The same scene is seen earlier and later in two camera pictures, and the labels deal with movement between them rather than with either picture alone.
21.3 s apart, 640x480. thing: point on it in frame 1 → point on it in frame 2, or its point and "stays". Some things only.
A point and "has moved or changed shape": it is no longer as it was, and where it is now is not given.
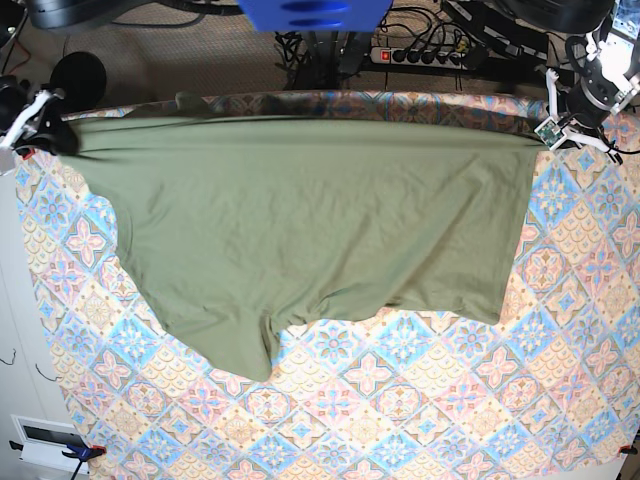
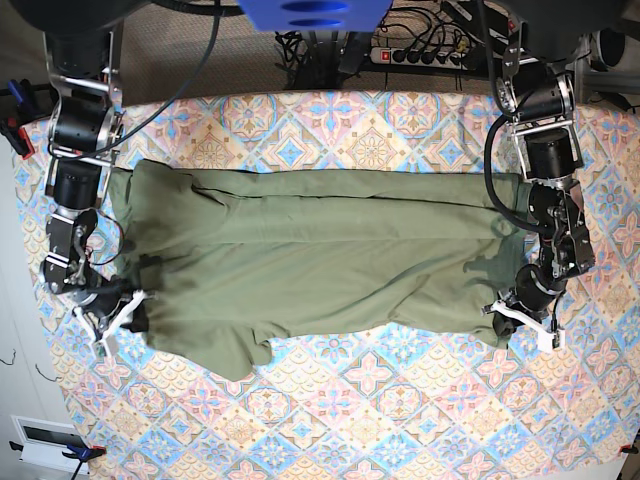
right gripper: [559, 122] → [529, 299]
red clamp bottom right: [628, 449] stays
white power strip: [419, 57] stays
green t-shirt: [245, 229] has moved or changed shape
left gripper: [48, 131] → [105, 310]
